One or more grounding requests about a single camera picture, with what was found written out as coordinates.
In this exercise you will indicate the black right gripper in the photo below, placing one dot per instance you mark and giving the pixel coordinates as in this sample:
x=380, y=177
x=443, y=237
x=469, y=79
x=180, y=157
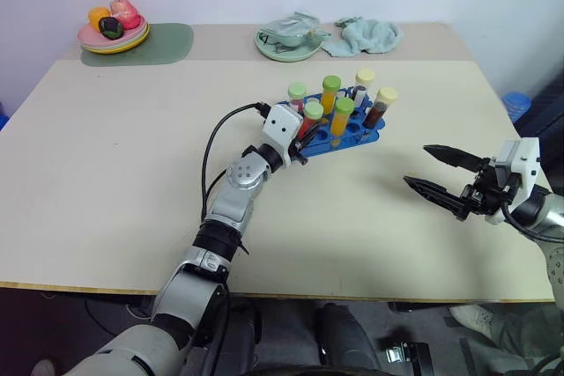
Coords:
x=484, y=191

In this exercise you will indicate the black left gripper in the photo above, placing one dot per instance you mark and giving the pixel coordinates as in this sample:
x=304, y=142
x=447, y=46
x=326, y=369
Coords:
x=299, y=151

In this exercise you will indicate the red tube light green cap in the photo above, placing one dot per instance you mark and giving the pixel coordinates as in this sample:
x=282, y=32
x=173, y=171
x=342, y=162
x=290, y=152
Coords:
x=297, y=90
x=313, y=111

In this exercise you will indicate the blue test tube rack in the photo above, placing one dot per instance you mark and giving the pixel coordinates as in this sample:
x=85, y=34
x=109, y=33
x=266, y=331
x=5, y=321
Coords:
x=326, y=149

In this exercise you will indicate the orange tube green cap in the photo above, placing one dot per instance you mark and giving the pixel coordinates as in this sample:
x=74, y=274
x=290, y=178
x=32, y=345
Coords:
x=340, y=123
x=330, y=98

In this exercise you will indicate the brown tube pale yellow cap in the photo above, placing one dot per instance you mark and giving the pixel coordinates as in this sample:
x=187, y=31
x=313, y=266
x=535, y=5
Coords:
x=374, y=116

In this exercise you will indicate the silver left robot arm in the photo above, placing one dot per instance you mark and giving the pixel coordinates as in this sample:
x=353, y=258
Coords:
x=238, y=200

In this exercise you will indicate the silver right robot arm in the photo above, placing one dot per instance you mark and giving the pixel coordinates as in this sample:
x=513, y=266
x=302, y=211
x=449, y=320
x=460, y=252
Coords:
x=546, y=213

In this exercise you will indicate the dark tube pale yellow cap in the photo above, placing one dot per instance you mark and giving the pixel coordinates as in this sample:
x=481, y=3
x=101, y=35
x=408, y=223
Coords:
x=365, y=76

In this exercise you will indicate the light green round plate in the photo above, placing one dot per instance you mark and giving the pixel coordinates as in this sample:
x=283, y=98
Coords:
x=286, y=55

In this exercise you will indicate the crumpled clear plastic packet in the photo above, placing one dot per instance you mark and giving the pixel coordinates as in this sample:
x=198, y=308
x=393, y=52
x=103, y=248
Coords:
x=293, y=24

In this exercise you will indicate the teal crumpled cloth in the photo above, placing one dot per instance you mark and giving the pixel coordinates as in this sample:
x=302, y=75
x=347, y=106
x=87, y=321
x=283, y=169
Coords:
x=370, y=37

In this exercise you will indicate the white sneaker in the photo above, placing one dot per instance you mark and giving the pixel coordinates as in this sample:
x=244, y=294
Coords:
x=473, y=323

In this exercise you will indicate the green placemat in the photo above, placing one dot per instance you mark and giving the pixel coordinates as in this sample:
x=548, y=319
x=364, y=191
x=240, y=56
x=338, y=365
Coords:
x=169, y=43

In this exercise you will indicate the grey trouser leg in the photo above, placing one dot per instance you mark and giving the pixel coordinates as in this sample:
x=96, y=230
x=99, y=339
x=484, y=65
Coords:
x=524, y=341

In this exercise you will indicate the dark rounded shape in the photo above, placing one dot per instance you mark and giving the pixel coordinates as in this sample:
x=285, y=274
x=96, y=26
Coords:
x=247, y=336
x=343, y=336

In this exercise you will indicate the yellow plate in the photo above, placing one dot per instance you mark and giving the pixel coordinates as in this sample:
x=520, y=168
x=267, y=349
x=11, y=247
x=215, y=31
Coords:
x=132, y=45

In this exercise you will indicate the pink toy peach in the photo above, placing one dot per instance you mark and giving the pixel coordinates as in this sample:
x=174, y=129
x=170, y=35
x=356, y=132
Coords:
x=128, y=15

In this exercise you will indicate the dark purple toy fruit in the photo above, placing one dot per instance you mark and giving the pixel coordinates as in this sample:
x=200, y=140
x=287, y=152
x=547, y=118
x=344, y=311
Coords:
x=110, y=27

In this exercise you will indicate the pale green stacked plate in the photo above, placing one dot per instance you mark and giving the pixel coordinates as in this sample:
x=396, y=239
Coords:
x=94, y=48

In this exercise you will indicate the pink plate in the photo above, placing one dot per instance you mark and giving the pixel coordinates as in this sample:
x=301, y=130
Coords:
x=90, y=33

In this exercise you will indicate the orange toy fruit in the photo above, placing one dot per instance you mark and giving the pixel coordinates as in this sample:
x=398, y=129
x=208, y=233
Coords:
x=98, y=15

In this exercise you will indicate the blue plastic object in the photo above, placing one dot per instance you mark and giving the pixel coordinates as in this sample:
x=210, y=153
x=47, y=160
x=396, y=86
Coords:
x=2, y=120

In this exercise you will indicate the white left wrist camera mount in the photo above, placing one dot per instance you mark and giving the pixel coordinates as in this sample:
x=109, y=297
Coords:
x=282, y=123

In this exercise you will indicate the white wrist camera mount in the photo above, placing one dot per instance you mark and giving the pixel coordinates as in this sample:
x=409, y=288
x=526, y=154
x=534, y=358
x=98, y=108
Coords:
x=522, y=160
x=282, y=123

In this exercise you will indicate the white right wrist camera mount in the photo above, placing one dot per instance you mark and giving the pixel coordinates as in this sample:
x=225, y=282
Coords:
x=522, y=160

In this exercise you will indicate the black metal bracket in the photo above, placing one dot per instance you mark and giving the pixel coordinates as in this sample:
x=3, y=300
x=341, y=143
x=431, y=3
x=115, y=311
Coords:
x=407, y=356

